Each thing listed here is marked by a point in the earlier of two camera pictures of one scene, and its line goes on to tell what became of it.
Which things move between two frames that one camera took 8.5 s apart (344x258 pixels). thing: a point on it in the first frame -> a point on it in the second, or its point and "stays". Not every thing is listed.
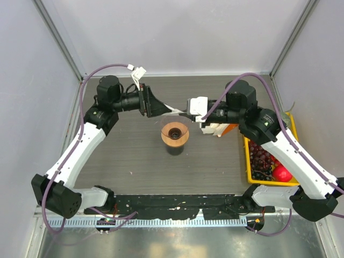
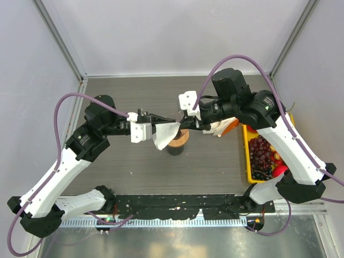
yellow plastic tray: x=293 y=183 stays
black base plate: x=173 y=207 stays
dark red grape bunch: x=262 y=162 stays
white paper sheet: x=174 y=110 -> x=164 y=133
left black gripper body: x=142 y=99 -> x=145 y=118
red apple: x=279 y=172 stays
